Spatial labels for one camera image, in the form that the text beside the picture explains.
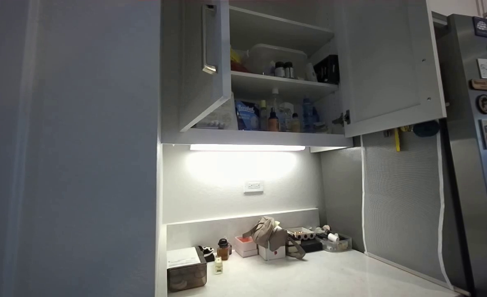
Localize blue box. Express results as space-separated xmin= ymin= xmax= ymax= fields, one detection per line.
xmin=235 ymin=100 xmax=261 ymax=131

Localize white spray bottle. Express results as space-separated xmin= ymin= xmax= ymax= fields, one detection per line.
xmin=271 ymin=87 xmax=295 ymax=132

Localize silver cabinet door handle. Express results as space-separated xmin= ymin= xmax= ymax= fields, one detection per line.
xmin=202 ymin=4 xmax=218 ymax=75

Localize dark blue square magnet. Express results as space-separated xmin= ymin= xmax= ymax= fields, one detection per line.
xmin=473 ymin=16 xmax=487 ymax=39

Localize white box with pink inside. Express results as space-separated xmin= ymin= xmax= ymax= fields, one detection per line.
xmin=234 ymin=236 xmax=259 ymax=258

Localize stainless steel refrigerator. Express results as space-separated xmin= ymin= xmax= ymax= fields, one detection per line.
xmin=433 ymin=12 xmax=487 ymax=297

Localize white square box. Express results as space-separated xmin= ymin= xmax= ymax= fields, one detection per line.
xmin=258 ymin=243 xmax=286 ymax=262

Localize clear plastic tray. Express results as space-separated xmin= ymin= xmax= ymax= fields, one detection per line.
xmin=315 ymin=233 xmax=353 ymax=253

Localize under-cabinet light bar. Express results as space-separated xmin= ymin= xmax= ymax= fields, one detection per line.
xmin=189 ymin=144 xmax=306 ymax=152

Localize clear plastic bag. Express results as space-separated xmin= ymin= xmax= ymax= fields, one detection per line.
xmin=196 ymin=92 xmax=239 ymax=130

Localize open tray box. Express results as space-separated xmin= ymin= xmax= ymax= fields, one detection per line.
xmin=286 ymin=226 xmax=315 ymax=241

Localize white wall socket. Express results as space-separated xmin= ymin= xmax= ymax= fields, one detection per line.
xmin=243 ymin=180 xmax=264 ymax=194

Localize black and white pouch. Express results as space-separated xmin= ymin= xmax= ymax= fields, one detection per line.
xmin=198 ymin=245 xmax=215 ymax=263

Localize dark teal round pad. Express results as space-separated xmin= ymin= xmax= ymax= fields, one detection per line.
xmin=412 ymin=120 xmax=440 ymax=138

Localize dark box with white paper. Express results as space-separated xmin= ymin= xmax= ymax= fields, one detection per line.
xmin=167 ymin=246 xmax=208 ymax=293

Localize brown perfume bottle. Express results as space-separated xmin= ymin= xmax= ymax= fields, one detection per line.
xmin=217 ymin=238 xmax=231 ymax=261

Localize beige bag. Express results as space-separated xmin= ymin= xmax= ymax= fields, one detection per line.
xmin=242 ymin=216 xmax=306 ymax=260

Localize brown bottle with black cap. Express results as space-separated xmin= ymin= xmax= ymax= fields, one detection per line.
xmin=267 ymin=108 xmax=280 ymax=132

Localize blue bottle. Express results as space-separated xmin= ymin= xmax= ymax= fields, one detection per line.
xmin=301 ymin=97 xmax=320 ymax=133

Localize grey wall cabinet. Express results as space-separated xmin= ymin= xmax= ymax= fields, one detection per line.
xmin=161 ymin=0 xmax=447 ymax=148

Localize grey cabinet door without handle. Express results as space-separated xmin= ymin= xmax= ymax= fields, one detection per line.
xmin=335 ymin=0 xmax=447 ymax=138

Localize white cable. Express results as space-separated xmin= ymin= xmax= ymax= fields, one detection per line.
xmin=435 ymin=130 xmax=455 ymax=290
xmin=359 ymin=135 xmax=369 ymax=255

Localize clear plastic storage container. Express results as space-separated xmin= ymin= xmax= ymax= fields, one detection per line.
xmin=247 ymin=44 xmax=309 ymax=77

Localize grey cabinet door with handle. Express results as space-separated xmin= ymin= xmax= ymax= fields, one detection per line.
xmin=180 ymin=0 xmax=232 ymax=132

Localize yellow and red packet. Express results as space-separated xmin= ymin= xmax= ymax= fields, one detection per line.
xmin=230 ymin=47 xmax=249 ymax=74

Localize flat black box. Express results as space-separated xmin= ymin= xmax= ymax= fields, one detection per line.
xmin=299 ymin=239 xmax=324 ymax=253

